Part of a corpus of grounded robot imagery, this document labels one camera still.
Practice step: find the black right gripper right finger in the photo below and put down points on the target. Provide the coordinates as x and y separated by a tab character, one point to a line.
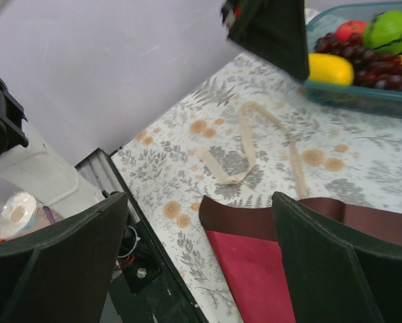
336	273

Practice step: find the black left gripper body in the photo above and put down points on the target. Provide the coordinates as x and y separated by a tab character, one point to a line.
273	30

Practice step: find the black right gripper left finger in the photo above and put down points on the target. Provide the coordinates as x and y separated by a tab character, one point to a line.
61	273

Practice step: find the dark red wrapping paper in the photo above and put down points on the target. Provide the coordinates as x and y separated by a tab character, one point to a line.
246	246

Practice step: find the cream printed ribbon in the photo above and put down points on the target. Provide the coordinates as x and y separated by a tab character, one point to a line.
245	129

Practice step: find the yellow mango toy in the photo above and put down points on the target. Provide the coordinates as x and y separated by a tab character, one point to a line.
327	68

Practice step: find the red apple toy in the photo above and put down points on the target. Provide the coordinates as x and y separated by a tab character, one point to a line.
346	29

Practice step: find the white toilet paper roll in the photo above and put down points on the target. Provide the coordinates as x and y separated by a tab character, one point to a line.
21	215

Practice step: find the dark red grape bunch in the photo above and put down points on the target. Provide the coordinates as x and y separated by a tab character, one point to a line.
370	69

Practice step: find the green watermelon toy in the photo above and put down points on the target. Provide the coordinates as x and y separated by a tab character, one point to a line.
384	33

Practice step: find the teal plastic fruit basket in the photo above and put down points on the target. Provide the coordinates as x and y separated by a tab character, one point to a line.
361	99

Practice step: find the aluminium frame rail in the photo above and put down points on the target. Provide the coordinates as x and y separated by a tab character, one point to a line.
97	170

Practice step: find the black table front rail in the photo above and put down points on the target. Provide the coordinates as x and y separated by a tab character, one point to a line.
149	289

